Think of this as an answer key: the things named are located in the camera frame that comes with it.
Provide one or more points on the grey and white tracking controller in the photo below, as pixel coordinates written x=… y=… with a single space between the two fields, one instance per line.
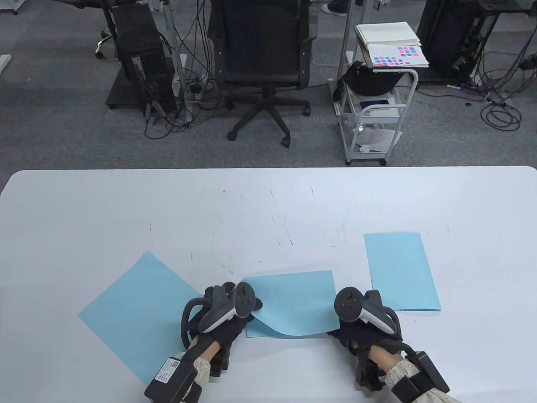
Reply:
x=222 y=312
x=348 y=304

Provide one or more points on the white rolling cart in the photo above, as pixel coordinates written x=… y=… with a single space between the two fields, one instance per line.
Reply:
x=365 y=158

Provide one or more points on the person's right hand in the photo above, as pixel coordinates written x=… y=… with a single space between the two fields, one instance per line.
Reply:
x=361 y=336

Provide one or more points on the sheet with coloured squares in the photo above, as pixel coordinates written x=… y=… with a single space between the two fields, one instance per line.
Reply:
x=390 y=61

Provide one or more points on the black glove sensor module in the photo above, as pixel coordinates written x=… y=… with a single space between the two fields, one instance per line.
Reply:
x=220 y=365
x=369 y=375

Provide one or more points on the white notebook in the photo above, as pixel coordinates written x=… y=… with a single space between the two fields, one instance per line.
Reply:
x=388 y=33

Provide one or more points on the white desk leg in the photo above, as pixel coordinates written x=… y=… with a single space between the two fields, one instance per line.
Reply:
x=346 y=42
x=168 y=19

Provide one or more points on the black mesh office chair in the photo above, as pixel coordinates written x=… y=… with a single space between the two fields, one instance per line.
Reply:
x=262 y=42

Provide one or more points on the chrome chair base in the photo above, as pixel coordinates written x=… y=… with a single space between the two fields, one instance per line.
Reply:
x=102 y=42

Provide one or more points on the person's right forearm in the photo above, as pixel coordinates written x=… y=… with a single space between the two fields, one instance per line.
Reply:
x=384 y=357

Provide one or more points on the crumpled white paper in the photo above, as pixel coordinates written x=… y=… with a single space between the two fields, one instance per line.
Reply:
x=379 y=138

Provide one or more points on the large black computer tower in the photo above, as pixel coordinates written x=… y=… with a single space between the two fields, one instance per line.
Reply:
x=444 y=37

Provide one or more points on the person's left hand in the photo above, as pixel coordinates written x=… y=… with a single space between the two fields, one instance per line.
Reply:
x=226 y=336

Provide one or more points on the black wrist camera box with label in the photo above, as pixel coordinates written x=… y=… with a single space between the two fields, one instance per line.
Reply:
x=170 y=378

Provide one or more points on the light blue paper sheet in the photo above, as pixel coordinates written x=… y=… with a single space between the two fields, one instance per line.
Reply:
x=130 y=315
x=293 y=302
x=398 y=268

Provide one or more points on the black computer tower on stand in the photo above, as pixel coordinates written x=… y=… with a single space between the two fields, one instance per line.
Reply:
x=138 y=50

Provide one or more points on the white desk foot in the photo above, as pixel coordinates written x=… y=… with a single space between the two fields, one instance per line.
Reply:
x=3 y=65

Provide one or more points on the black phone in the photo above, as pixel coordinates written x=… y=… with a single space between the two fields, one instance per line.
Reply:
x=373 y=103

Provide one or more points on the person's left forearm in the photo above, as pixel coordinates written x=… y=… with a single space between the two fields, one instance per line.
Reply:
x=205 y=350

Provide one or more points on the black bag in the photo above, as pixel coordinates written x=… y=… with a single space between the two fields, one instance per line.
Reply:
x=369 y=82

